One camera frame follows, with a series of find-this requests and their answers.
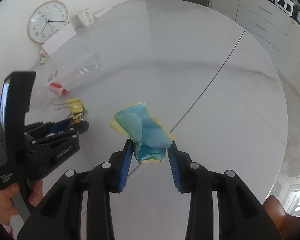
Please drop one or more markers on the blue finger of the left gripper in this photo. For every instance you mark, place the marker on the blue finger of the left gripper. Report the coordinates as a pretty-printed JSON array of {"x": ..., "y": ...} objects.
[
  {"x": 75, "y": 128},
  {"x": 61, "y": 126}
]

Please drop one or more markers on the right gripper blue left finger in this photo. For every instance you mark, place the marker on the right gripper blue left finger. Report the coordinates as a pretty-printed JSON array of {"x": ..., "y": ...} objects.
[{"x": 124, "y": 164}]

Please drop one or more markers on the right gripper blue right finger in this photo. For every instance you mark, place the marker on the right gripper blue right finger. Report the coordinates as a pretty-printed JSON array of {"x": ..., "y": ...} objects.
[{"x": 174, "y": 164}]

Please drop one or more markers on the brown snack wrapper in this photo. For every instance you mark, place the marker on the brown snack wrapper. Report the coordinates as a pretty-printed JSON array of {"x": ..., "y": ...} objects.
[{"x": 77, "y": 115}]

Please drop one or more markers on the blue yellow paper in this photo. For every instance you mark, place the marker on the blue yellow paper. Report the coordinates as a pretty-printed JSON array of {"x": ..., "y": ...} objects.
[{"x": 149, "y": 136}]

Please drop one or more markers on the person's left hand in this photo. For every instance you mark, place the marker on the person's left hand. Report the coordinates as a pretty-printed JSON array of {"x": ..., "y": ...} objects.
[{"x": 7, "y": 209}]

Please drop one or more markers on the yellow binder clip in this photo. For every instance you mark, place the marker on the yellow binder clip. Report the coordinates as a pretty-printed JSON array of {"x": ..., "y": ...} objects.
[{"x": 74, "y": 105}]

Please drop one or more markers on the clear plastic water bottle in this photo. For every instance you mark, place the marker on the clear plastic water bottle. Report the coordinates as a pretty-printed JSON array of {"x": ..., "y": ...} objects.
[{"x": 76, "y": 73}]

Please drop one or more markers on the small green pink item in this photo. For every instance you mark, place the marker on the small green pink item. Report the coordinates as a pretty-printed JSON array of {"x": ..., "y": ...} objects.
[{"x": 43, "y": 57}]

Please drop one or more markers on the white card box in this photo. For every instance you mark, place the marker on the white card box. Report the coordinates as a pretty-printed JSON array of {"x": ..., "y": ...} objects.
[{"x": 58, "y": 39}]

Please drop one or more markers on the white mug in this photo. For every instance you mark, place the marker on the white mug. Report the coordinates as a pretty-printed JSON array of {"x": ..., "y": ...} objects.
[{"x": 85, "y": 18}]

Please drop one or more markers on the white power strip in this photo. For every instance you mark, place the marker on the white power strip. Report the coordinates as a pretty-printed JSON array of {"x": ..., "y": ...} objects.
[{"x": 101, "y": 12}]

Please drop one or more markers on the orange brown stool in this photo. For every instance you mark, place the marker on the orange brown stool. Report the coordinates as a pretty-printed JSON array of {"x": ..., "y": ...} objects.
[{"x": 284, "y": 222}]

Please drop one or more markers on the white drawer cabinet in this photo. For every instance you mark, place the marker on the white drawer cabinet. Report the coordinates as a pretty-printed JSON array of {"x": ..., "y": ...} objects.
[{"x": 265, "y": 20}]

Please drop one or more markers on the round gold wall clock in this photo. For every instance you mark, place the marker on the round gold wall clock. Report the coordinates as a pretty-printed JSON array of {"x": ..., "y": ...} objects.
[{"x": 46, "y": 20}]

